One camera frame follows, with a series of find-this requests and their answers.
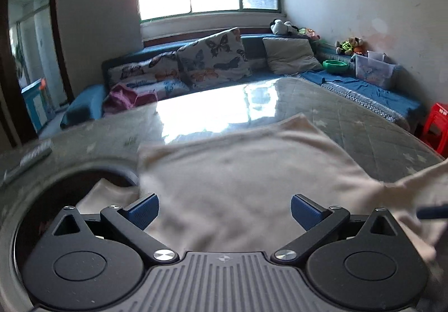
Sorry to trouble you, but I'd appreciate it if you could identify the dark wooden door frame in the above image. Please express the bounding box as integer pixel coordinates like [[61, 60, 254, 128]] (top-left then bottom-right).
[[0, 0, 74, 148]]

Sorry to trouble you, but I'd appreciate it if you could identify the quilted star table cover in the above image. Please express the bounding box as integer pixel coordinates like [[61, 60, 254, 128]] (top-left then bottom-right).
[[0, 75, 447, 312]]

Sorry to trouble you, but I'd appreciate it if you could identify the patterned blue sofa cover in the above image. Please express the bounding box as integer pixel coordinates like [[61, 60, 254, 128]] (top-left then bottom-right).
[[321, 82, 411, 123]]

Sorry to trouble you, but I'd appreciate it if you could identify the blue cloth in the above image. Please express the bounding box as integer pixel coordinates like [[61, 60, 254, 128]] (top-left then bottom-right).
[[301, 69, 422, 124]]

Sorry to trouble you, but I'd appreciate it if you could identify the pink garment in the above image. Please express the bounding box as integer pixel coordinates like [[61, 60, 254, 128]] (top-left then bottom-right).
[[103, 84, 158, 115]]

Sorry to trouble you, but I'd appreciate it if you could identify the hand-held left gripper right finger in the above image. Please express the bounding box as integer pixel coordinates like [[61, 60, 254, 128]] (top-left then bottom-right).
[[271, 194, 403, 265]]

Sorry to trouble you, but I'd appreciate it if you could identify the yellow green plush toy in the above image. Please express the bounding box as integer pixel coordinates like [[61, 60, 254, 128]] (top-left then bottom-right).
[[335, 39, 354, 55]]

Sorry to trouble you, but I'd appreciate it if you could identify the red plastic stool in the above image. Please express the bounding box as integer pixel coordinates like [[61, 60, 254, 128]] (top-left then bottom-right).
[[418, 102, 448, 159]]

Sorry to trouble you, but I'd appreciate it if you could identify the cream garment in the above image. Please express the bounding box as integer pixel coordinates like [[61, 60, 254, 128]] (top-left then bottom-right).
[[75, 112, 448, 295]]

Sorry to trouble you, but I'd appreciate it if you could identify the brown teddy bear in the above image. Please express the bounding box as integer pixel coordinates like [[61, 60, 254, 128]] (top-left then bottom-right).
[[350, 37, 367, 55]]

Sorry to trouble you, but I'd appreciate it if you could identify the square butterfly print pillow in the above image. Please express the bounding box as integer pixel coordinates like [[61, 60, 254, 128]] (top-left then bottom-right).
[[177, 27, 253, 90]]

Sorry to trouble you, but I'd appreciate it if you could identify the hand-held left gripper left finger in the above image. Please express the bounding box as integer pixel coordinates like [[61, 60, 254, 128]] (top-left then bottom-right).
[[52, 193, 179, 265]]

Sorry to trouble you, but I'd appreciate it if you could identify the turquoise cabinet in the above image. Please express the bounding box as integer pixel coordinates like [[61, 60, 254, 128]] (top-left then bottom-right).
[[21, 78, 57, 132]]

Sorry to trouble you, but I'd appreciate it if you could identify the green and pink toy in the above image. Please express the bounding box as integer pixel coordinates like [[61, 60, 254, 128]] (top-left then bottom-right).
[[297, 28, 321, 41]]

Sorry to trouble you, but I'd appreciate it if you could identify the clear plastic storage box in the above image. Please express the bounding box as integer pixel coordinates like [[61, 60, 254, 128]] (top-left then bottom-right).
[[351, 53, 398, 90]]

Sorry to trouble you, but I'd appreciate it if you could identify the blue sofa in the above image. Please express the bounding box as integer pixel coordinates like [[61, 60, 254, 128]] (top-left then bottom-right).
[[38, 34, 424, 139]]

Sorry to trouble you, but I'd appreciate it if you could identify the green bowl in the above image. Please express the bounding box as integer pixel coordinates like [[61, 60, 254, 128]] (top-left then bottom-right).
[[323, 59, 351, 75]]

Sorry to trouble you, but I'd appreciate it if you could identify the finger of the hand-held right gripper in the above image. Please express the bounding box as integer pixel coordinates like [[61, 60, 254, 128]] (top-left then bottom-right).
[[418, 205, 448, 220]]

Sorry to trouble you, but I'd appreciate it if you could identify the long butterfly print cushion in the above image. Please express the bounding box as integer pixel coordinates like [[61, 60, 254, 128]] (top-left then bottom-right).
[[107, 51, 191, 102]]

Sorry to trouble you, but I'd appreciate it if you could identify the grey remote control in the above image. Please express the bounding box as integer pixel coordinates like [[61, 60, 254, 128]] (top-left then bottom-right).
[[3, 142, 51, 185]]

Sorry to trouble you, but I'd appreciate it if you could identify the panda plush toy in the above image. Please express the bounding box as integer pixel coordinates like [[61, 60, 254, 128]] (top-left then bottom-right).
[[270, 19, 298, 36]]

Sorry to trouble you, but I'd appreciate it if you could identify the grey pillow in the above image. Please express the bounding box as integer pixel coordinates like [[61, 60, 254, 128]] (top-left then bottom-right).
[[262, 37, 324, 75]]

